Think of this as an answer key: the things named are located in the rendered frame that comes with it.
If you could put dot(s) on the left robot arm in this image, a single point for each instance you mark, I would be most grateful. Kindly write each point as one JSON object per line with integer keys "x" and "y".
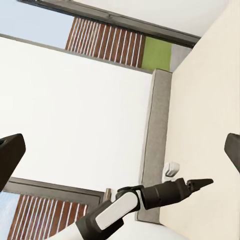
{"x": 107, "y": 218}

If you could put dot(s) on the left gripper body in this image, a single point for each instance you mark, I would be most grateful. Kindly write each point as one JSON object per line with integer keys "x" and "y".
{"x": 172, "y": 192}

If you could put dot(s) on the door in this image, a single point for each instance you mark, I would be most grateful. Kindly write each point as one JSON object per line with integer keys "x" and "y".
{"x": 93, "y": 33}

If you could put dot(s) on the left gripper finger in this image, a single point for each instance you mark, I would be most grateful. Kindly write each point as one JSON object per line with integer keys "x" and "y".
{"x": 196, "y": 184}

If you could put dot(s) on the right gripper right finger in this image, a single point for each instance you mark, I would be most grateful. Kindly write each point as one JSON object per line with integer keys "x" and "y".
{"x": 232, "y": 149}

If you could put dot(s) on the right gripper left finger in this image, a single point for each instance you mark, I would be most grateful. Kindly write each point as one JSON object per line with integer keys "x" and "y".
{"x": 12, "y": 149}

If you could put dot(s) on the fixed window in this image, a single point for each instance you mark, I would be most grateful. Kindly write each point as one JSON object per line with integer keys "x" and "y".
{"x": 37, "y": 210}

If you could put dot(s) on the bed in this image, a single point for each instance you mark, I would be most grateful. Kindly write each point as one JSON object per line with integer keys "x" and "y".
{"x": 189, "y": 115}

